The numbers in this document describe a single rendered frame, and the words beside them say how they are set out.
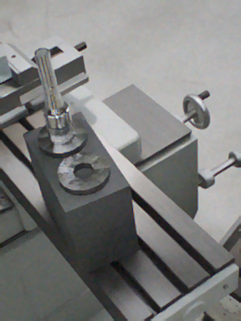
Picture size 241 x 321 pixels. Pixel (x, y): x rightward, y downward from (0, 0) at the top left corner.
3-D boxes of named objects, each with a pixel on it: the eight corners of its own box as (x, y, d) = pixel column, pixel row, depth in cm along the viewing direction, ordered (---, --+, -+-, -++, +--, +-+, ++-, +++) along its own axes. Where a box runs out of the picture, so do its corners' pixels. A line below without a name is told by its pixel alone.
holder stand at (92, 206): (94, 176, 125) (80, 104, 111) (140, 250, 111) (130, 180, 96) (42, 197, 123) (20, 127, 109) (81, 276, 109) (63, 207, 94)
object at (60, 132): (79, 139, 104) (74, 115, 100) (53, 148, 104) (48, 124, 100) (69, 123, 108) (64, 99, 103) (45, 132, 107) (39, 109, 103)
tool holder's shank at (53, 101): (67, 109, 100) (54, 54, 92) (49, 116, 100) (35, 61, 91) (60, 99, 102) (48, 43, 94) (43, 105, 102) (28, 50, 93)
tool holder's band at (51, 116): (74, 115, 100) (73, 111, 100) (48, 124, 100) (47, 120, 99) (64, 99, 103) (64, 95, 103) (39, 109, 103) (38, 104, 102)
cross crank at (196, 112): (194, 110, 188) (194, 80, 179) (220, 129, 181) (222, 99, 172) (154, 134, 183) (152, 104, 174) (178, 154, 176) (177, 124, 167)
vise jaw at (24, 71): (16, 53, 146) (12, 38, 144) (43, 76, 139) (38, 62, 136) (-5, 63, 145) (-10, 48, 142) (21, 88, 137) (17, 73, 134)
